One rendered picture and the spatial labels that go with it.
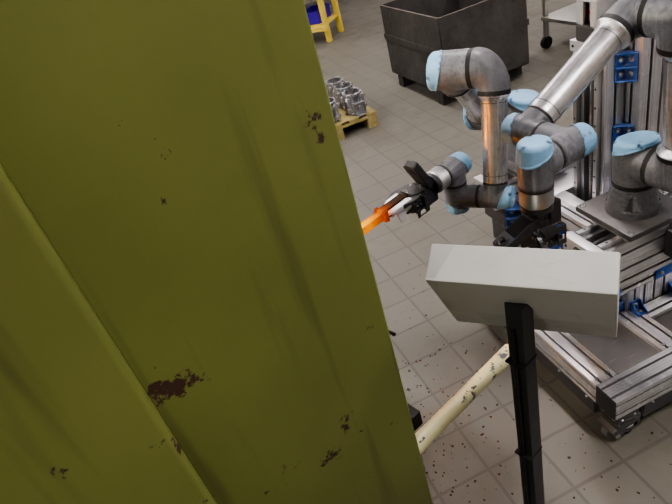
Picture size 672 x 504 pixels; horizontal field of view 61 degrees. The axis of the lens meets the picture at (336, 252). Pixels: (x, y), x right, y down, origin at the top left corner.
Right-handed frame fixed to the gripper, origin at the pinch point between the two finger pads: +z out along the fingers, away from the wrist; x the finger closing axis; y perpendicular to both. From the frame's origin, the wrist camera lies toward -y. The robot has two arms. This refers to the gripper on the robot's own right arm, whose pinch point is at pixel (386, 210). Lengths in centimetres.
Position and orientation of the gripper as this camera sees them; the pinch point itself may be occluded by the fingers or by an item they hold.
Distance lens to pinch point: 167.4
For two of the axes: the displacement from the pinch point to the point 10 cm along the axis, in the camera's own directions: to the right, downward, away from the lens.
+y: 2.4, 7.9, 5.6
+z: -7.3, 5.3, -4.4
